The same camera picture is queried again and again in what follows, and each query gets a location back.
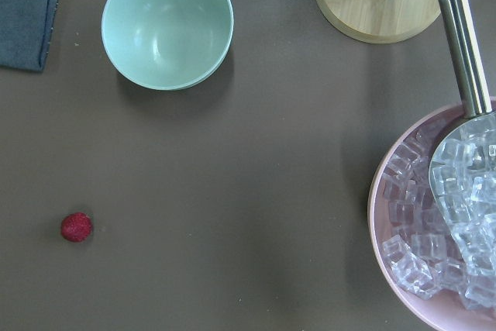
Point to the red strawberry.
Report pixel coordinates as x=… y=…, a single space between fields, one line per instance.
x=76 y=227

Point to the steel ice scoop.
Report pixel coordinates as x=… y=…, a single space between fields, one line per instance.
x=458 y=158

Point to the mint green bowl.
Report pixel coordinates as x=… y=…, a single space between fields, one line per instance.
x=167 y=45

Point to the folded grey cloth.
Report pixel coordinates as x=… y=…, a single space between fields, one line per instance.
x=26 y=29

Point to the pink bowl of ice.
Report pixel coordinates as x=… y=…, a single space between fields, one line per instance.
x=412 y=243

